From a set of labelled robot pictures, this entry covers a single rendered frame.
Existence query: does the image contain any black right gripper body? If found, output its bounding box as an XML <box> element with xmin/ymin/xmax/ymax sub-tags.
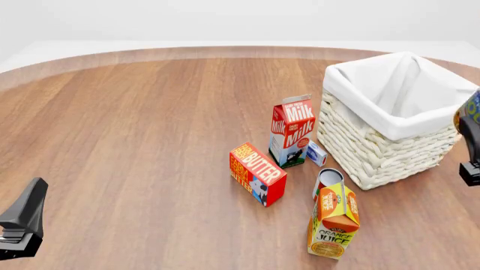
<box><xmin>460</xmin><ymin>161</ymin><xmax>480</xmax><ymax>187</ymax></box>

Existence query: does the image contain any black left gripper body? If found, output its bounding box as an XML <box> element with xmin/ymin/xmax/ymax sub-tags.
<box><xmin>0</xmin><ymin>225</ymin><xmax>44</xmax><ymax>261</ymax></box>

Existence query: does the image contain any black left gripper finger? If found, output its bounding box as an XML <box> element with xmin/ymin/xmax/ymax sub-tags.
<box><xmin>0</xmin><ymin>176</ymin><xmax>49</xmax><ymax>235</ymax></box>

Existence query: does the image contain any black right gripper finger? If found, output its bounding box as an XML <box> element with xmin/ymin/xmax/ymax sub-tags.
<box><xmin>458</xmin><ymin>115</ymin><xmax>480</xmax><ymax>167</ymax></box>

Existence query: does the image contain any colourful printed soup tin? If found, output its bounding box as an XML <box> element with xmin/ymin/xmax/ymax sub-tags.
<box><xmin>452</xmin><ymin>87</ymin><xmax>480</xmax><ymax>133</ymax></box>

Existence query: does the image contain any white wicker basket cloth lined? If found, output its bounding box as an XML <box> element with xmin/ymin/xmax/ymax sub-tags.
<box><xmin>316</xmin><ymin>51</ymin><xmax>479</xmax><ymax>191</ymax></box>

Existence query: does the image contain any red tin with grey lid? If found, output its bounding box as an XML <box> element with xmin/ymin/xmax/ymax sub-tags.
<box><xmin>312</xmin><ymin>167</ymin><xmax>344</xmax><ymax>203</ymax></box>

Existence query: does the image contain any orange juice carton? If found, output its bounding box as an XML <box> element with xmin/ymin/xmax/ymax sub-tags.
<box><xmin>307</xmin><ymin>182</ymin><xmax>362</xmax><ymax>261</ymax></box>

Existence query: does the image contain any small blue white box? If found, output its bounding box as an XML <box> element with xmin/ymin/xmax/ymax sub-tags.
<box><xmin>306</xmin><ymin>139</ymin><xmax>329</xmax><ymax>168</ymax></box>

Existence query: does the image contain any red white milk carton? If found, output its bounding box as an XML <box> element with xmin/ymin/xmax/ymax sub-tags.
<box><xmin>268</xmin><ymin>93</ymin><xmax>317</xmax><ymax>170</ymax></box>

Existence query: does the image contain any red yellow butter box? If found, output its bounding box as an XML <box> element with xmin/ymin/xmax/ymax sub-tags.
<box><xmin>229</xmin><ymin>141</ymin><xmax>288</xmax><ymax>209</ymax></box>

